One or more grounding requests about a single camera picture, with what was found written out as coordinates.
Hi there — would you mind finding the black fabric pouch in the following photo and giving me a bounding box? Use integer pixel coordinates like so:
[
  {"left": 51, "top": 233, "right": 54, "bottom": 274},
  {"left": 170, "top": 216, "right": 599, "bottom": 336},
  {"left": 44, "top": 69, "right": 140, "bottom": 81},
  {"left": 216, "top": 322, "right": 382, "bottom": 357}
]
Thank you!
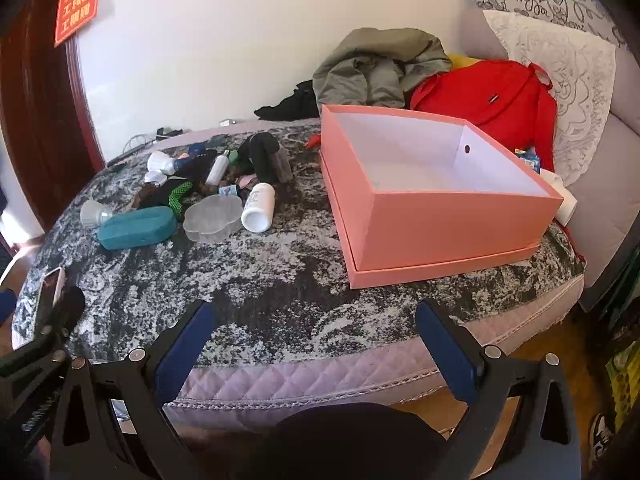
[{"left": 137, "top": 152, "right": 221, "bottom": 208}]

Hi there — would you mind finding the grey upholstered headboard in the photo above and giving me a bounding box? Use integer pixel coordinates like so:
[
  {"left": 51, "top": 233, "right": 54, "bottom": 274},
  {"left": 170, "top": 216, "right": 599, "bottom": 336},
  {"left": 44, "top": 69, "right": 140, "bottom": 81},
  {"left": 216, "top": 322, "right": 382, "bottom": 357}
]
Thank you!
[{"left": 460, "top": 7, "right": 640, "bottom": 311}]

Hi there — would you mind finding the yellow item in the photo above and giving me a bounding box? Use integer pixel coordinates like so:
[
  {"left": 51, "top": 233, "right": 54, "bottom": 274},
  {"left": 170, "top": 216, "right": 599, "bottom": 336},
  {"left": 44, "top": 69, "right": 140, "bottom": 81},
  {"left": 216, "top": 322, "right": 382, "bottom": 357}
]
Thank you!
[{"left": 446, "top": 52, "right": 481, "bottom": 70}]

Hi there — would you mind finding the white lace pillow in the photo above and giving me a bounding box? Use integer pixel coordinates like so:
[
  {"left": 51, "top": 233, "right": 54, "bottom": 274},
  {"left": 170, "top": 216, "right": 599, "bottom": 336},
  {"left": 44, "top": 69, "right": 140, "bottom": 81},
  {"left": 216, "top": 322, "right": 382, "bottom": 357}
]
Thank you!
[{"left": 482, "top": 10, "right": 617, "bottom": 186}]

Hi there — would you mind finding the sneaker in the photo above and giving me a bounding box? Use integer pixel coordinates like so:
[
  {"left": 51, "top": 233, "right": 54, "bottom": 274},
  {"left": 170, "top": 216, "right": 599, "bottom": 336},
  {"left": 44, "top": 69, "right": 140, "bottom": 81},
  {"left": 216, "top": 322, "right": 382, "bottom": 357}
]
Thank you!
[{"left": 589, "top": 412, "right": 616, "bottom": 463}]

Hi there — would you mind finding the dark wooden door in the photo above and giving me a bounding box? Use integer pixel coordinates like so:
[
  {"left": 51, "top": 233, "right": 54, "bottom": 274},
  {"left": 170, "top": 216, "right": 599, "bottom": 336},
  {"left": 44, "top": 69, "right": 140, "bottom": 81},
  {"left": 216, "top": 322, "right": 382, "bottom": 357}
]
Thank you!
[{"left": 0, "top": 0, "right": 106, "bottom": 241}]

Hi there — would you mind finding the small white bottle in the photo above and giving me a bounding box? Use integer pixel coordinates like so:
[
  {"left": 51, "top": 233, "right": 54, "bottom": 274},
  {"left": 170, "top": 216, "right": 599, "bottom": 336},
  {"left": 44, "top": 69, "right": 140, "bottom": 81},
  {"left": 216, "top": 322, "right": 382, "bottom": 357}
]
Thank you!
[{"left": 206, "top": 150, "right": 231, "bottom": 186}]

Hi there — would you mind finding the black cloth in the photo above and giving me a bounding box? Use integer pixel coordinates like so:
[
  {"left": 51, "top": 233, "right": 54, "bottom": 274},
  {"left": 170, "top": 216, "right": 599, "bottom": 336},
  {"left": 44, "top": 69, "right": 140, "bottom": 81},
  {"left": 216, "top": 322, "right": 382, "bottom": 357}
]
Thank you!
[{"left": 254, "top": 80, "right": 321, "bottom": 122}]

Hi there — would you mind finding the yellow-green bag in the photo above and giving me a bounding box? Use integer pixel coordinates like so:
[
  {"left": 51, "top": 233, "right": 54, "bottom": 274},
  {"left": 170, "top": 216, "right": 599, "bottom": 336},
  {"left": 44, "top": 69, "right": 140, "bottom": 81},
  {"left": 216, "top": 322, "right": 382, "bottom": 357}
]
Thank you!
[{"left": 604, "top": 340, "right": 640, "bottom": 433}]

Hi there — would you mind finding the large white bottle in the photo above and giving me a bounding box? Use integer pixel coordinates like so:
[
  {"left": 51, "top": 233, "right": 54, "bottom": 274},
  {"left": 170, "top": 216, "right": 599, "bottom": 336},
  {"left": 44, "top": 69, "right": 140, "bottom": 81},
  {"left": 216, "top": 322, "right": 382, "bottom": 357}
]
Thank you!
[{"left": 241, "top": 182, "right": 277, "bottom": 233}]

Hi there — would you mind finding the green mesh item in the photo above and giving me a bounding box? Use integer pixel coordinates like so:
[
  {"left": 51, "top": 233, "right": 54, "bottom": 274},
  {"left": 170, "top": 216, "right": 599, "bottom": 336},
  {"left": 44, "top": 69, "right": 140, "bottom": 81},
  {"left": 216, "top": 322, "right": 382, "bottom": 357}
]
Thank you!
[{"left": 165, "top": 181, "right": 194, "bottom": 213}]

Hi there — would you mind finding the brown bead bracelet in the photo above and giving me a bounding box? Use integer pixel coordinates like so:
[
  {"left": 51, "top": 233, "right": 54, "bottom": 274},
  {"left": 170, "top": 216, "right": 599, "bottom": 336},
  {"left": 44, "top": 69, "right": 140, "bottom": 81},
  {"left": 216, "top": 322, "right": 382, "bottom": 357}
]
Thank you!
[{"left": 131, "top": 170, "right": 241, "bottom": 210}]

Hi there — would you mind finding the phone with pink case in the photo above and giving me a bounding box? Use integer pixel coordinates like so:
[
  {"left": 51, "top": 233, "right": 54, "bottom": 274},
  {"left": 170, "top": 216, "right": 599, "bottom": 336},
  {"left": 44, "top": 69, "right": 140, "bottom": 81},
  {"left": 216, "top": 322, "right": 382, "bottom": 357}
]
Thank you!
[{"left": 12, "top": 266, "right": 66, "bottom": 351}]

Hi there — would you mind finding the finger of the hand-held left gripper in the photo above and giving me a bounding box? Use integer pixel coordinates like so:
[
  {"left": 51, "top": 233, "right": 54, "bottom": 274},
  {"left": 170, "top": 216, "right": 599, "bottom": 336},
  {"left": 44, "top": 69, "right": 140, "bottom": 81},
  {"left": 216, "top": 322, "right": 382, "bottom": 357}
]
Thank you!
[{"left": 42, "top": 286, "right": 86, "bottom": 346}]

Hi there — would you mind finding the black cloth item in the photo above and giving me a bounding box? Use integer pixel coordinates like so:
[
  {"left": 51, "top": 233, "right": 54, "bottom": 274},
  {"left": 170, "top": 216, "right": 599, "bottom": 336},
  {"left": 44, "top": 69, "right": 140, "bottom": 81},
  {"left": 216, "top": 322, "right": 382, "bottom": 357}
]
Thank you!
[{"left": 237, "top": 134, "right": 294, "bottom": 184}]

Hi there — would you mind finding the pink cardboard box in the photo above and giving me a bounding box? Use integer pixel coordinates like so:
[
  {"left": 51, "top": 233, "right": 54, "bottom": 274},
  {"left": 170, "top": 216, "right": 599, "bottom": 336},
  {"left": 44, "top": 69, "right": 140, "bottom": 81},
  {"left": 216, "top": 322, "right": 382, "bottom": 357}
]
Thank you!
[{"left": 319, "top": 104, "right": 565, "bottom": 272}]

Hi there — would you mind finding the white paper roll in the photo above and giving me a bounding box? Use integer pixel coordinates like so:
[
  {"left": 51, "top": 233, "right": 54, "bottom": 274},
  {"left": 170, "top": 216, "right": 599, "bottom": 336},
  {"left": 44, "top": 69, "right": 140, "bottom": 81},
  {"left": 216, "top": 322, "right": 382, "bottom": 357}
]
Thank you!
[{"left": 539, "top": 169, "right": 579, "bottom": 227}]

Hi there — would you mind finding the grey patterned blanket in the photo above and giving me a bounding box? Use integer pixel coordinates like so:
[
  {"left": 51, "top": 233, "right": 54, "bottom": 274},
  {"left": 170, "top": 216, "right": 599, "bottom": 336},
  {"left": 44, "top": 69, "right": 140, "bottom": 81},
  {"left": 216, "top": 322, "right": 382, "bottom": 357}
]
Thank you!
[{"left": 10, "top": 120, "right": 586, "bottom": 366}]

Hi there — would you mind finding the clear plastic cup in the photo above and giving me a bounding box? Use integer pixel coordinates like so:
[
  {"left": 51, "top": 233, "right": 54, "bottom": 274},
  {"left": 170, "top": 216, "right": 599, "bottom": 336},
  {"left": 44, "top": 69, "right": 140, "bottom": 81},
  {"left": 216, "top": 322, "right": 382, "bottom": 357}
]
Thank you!
[{"left": 80, "top": 200, "right": 114, "bottom": 227}]

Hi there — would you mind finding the grey-green jacket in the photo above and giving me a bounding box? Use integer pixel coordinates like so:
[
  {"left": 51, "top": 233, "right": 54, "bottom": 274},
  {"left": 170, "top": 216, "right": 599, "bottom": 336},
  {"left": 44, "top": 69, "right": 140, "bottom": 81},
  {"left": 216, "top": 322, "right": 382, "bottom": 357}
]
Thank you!
[{"left": 312, "top": 27, "right": 453, "bottom": 116}]

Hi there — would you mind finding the clear flower-shaped dish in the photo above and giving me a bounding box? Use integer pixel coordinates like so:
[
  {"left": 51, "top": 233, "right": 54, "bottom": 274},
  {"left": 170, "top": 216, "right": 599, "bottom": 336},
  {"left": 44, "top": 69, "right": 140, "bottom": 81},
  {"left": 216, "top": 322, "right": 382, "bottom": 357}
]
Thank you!
[{"left": 182, "top": 192, "right": 244, "bottom": 245}]

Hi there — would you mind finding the blue packet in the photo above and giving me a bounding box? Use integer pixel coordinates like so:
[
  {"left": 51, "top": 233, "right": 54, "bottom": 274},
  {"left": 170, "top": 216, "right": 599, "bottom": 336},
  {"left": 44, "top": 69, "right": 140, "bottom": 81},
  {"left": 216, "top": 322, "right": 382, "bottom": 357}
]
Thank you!
[{"left": 514, "top": 146, "right": 542, "bottom": 173}]

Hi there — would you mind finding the grey floral pillow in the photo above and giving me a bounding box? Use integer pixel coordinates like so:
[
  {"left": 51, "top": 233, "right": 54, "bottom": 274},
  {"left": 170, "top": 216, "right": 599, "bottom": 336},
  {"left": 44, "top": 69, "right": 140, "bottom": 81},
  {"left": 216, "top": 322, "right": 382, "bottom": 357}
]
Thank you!
[{"left": 465, "top": 0, "right": 628, "bottom": 50}]

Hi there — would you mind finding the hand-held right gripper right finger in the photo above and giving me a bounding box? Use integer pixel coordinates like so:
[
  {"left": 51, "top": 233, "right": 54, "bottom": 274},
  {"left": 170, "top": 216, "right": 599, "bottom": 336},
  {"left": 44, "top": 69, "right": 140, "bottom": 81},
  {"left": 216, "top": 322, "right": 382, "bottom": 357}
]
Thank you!
[{"left": 415, "top": 301, "right": 583, "bottom": 480}]

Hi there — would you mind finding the red fuzzy cloth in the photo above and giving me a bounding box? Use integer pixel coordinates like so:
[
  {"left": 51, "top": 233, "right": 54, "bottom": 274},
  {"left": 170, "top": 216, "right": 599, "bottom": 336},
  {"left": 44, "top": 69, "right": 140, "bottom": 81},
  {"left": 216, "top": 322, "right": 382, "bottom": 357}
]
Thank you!
[{"left": 409, "top": 59, "right": 558, "bottom": 173}]

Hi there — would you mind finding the red wall poster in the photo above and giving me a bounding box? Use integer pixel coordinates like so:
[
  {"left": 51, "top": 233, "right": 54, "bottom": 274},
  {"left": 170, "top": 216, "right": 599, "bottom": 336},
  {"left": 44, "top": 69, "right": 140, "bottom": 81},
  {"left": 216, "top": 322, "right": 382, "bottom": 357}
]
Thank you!
[{"left": 54, "top": 0, "right": 107, "bottom": 48}]

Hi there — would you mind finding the tangle of cables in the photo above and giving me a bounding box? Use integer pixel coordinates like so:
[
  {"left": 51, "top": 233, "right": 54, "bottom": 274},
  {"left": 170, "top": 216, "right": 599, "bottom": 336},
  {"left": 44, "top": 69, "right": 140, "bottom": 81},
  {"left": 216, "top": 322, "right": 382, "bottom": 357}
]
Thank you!
[{"left": 107, "top": 127, "right": 186, "bottom": 166}]

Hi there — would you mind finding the teal glasses case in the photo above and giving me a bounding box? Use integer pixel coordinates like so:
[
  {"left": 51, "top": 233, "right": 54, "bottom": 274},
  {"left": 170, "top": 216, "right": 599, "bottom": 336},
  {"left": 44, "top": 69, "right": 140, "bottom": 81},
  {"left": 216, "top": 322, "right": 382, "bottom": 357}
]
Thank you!
[{"left": 97, "top": 206, "right": 177, "bottom": 251}]

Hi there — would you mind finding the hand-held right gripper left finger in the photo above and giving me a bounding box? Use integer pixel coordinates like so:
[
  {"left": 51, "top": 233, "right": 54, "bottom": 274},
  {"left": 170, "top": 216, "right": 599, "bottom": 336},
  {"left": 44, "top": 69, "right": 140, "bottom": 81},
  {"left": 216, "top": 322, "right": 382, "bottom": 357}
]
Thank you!
[{"left": 50, "top": 301, "right": 217, "bottom": 480}]

